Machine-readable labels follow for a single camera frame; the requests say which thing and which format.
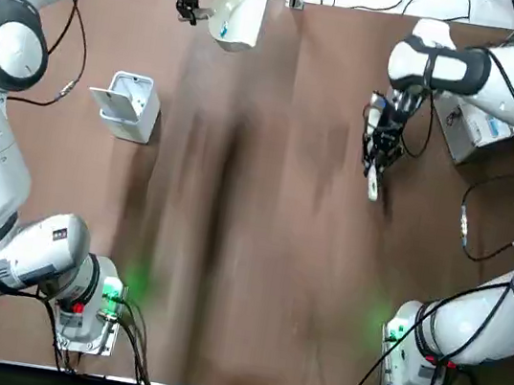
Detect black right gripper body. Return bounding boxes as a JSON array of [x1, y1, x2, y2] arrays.
[[375, 87, 422, 136]]

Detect white hand brush black bristles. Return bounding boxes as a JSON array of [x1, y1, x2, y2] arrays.
[[352, 101, 393, 203]]

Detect pale grey plastic dustpan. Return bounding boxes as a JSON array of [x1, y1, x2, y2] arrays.
[[189, 0, 271, 57]]

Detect white trash can flip lid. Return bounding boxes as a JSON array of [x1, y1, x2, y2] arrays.
[[81, 65, 166, 147]]

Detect open aluminium case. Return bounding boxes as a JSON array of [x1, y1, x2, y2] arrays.
[[423, 90, 514, 174]]

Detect blue white medicine box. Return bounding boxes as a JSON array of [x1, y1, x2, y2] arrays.
[[481, 114, 511, 143]]

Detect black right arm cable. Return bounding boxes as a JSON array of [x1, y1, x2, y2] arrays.
[[452, 136, 514, 269]]

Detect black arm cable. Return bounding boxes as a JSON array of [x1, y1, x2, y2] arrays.
[[452, 136, 514, 269], [4, 0, 96, 112]]

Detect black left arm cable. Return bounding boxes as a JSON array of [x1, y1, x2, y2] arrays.
[[4, 0, 96, 112]]

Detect black left base cables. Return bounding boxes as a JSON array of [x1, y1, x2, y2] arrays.
[[34, 286, 164, 385]]

